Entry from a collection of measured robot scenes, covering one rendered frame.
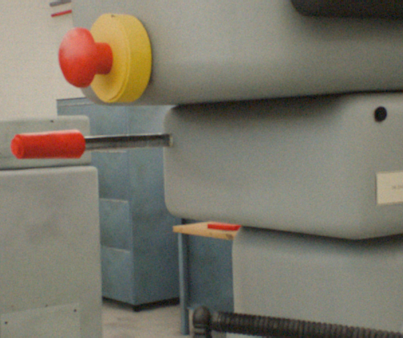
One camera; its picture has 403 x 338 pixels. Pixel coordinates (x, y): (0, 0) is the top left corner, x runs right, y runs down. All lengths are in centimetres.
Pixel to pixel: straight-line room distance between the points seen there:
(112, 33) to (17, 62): 987
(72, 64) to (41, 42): 1002
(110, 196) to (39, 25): 304
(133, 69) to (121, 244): 761
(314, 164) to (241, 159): 8
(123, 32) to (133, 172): 740
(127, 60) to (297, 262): 21
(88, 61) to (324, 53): 15
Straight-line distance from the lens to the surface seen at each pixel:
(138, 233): 805
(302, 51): 55
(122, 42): 59
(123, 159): 804
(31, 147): 69
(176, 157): 75
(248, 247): 74
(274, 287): 72
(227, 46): 55
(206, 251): 821
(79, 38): 59
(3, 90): 1037
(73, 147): 70
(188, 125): 73
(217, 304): 726
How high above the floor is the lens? 171
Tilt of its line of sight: 3 degrees down
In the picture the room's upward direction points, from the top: 2 degrees counter-clockwise
